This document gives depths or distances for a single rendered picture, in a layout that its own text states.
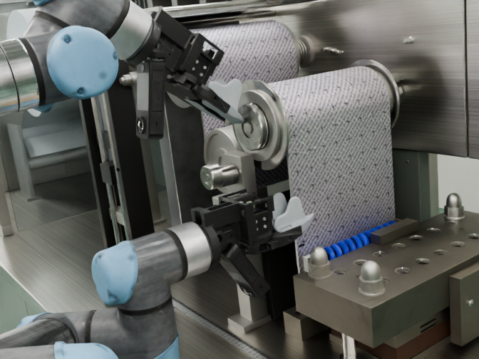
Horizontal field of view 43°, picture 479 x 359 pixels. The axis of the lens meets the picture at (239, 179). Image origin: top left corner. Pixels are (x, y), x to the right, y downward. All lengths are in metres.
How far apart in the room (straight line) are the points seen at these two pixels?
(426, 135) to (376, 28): 0.23
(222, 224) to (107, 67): 0.31
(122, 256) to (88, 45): 0.28
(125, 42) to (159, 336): 0.40
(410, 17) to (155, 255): 0.64
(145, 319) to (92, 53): 0.36
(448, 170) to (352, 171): 3.13
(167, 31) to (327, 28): 0.50
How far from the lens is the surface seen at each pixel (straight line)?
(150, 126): 0.87
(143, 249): 0.80
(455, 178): 4.13
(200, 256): 0.83
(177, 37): 0.89
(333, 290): 0.88
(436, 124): 1.15
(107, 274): 0.79
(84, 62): 0.66
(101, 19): 0.82
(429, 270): 0.94
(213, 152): 1.11
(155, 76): 0.87
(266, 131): 0.94
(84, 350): 0.47
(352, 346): 0.95
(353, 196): 1.05
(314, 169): 0.98
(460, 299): 0.96
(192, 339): 1.07
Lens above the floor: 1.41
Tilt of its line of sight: 15 degrees down
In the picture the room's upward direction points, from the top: 7 degrees counter-clockwise
